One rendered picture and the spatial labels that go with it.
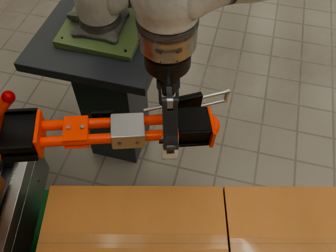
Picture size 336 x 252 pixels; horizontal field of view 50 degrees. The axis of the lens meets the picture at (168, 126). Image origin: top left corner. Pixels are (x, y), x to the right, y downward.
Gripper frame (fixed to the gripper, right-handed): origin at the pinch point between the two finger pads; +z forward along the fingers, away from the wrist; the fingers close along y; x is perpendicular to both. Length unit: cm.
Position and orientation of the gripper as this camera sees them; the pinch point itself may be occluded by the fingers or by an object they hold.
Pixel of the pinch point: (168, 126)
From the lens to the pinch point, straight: 71.4
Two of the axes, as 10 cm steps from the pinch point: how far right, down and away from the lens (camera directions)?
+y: 0.5, 8.0, -6.0
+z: 0.0, 6.0, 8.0
